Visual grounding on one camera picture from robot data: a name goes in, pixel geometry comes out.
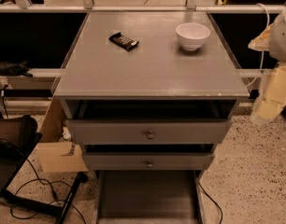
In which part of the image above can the grey drawer cabinet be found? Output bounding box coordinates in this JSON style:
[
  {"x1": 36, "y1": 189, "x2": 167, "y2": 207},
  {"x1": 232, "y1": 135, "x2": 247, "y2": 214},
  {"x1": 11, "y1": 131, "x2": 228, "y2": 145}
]
[{"x1": 55, "y1": 12, "x2": 248, "y2": 224}]

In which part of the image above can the grey drawer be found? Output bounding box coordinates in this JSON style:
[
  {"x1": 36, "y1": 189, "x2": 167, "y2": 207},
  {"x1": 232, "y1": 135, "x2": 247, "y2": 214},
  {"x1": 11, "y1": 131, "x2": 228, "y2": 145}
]
[
  {"x1": 66, "y1": 119, "x2": 232, "y2": 145},
  {"x1": 93, "y1": 171, "x2": 206, "y2": 224},
  {"x1": 82, "y1": 152, "x2": 214, "y2": 171}
]

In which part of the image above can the black floor cable left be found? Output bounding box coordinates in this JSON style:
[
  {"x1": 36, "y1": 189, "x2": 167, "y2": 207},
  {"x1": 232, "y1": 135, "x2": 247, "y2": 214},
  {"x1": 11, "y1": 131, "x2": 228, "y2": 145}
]
[{"x1": 9, "y1": 157, "x2": 87, "y2": 224}]

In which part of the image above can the cardboard box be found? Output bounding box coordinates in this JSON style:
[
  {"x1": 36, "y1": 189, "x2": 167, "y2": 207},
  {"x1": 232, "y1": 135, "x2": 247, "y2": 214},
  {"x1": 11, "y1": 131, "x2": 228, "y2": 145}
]
[{"x1": 37, "y1": 99, "x2": 88, "y2": 173}]

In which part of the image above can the grey bottom drawer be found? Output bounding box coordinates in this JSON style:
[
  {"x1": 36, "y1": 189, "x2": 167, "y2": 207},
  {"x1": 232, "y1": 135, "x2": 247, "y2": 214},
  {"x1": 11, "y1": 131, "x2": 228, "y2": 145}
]
[{"x1": 93, "y1": 171, "x2": 206, "y2": 224}]

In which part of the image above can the black floor cable right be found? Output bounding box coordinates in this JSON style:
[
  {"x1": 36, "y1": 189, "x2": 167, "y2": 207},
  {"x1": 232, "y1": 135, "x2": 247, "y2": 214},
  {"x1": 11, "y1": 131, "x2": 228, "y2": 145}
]
[{"x1": 197, "y1": 181, "x2": 224, "y2": 224}]

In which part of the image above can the grey middle drawer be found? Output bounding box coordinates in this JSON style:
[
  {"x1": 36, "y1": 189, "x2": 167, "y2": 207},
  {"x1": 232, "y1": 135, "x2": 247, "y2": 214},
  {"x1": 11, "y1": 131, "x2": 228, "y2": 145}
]
[{"x1": 82, "y1": 152, "x2": 214, "y2": 171}]

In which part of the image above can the metal frame railing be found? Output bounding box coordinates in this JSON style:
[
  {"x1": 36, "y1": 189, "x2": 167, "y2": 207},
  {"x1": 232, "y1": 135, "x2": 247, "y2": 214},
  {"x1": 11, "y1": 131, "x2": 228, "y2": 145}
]
[{"x1": 0, "y1": 0, "x2": 286, "y2": 117}]

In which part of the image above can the black floor cable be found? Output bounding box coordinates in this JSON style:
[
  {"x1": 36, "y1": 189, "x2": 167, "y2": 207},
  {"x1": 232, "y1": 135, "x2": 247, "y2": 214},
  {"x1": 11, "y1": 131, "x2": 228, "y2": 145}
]
[
  {"x1": 9, "y1": 157, "x2": 87, "y2": 224},
  {"x1": 197, "y1": 181, "x2": 224, "y2": 224}
]

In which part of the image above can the grey top drawer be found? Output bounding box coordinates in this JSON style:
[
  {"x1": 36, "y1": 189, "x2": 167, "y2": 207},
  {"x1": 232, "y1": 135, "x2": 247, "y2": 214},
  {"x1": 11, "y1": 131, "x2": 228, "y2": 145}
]
[{"x1": 66, "y1": 119, "x2": 232, "y2": 145}]

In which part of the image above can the white hanging cable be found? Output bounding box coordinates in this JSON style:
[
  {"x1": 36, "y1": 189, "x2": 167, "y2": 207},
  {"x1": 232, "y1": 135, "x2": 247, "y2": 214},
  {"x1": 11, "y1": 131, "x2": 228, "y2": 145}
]
[{"x1": 245, "y1": 2, "x2": 272, "y2": 89}]

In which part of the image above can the black chair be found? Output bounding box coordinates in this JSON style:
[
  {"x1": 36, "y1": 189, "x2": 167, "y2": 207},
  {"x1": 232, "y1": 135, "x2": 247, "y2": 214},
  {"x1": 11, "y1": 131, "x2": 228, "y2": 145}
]
[{"x1": 0, "y1": 112, "x2": 88, "y2": 224}]

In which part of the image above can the dark snack bar wrapper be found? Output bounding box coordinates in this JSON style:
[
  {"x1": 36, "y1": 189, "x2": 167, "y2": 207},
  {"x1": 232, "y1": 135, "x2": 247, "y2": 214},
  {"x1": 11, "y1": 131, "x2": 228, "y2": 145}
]
[{"x1": 108, "y1": 33, "x2": 139, "y2": 51}]

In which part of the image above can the black cloth on rail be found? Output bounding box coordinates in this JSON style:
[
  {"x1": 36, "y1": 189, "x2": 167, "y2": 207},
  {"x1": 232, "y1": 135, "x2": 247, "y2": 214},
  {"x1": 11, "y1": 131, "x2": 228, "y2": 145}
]
[{"x1": 0, "y1": 61, "x2": 33, "y2": 77}]

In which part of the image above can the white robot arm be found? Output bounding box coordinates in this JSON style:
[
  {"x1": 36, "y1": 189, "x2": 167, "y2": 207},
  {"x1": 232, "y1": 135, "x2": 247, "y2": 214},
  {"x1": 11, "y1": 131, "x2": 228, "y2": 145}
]
[{"x1": 248, "y1": 8, "x2": 286, "y2": 125}]

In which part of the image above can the white ceramic bowl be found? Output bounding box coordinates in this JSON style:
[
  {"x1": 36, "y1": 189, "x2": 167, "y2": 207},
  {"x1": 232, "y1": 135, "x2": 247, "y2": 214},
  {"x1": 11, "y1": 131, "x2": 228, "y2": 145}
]
[{"x1": 176, "y1": 22, "x2": 210, "y2": 51}]

